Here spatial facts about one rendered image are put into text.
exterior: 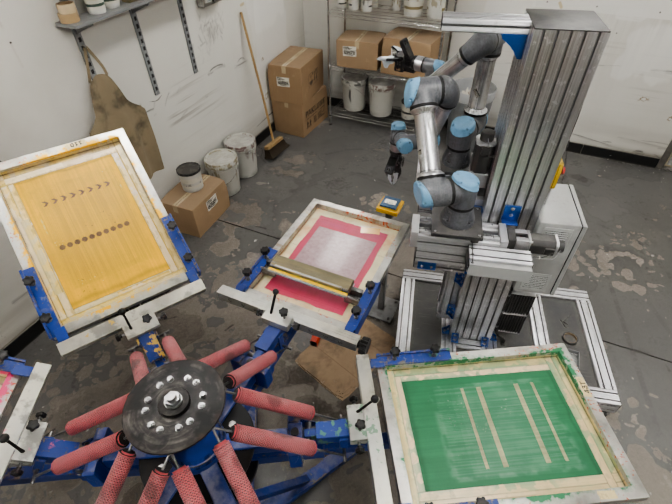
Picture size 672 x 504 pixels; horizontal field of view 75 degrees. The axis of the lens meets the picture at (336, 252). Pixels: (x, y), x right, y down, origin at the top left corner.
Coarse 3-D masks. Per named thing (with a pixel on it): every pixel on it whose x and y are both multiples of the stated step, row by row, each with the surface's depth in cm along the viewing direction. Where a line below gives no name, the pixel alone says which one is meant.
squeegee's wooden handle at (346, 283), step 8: (280, 256) 209; (272, 264) 206; (280, 264) 206; (288, 264) 205; (296, 264) 205; (304, 264) 205; (304, 272) 202; (312, 272) 201; (320, 272) 201; (328, 272) 201; (328, 280) 198; (336, 280) 197; (344, 280) 197; (352, 280) 197; (344, 288) 194
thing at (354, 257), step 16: (352, 240) 232; (368, 240) 232; (384, 240) 232; (336, 256) 223; (352, 256) 223; (368, 256) 223; (336, 272) 215; (352, 272) 215; (320, 304) 201; (336, 304) 200
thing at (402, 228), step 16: (320, 208) 252; (336, 208) 247; (384, 224) 239; (400, 224) 236; (288, 240) 229; (400, 240) 226; (384, 272) 210; (288, 304) 196; (320, 320) 190; (336, 320) 189
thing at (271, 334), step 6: (270, 330) 180; (276, 330) 180; (282, 330) 182; (264, 336) 178; (270, 336) 178; (276, 336) 178; (258, 342) 176; (264, 342) 176; (270, 342) 175; (276, 342) 179; (258, 348) 174; (264, 348) 173; (270, 348) 175
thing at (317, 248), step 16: (320, 224) 242; (336, 224) 242; (352, 224) 242; (304, 240) 233; (320, 240) 233; (336, 240) 232; (304, 256) 224; (320, 256) 224; (272, 288) 208; (288, 288) 208; (304, 288) 208
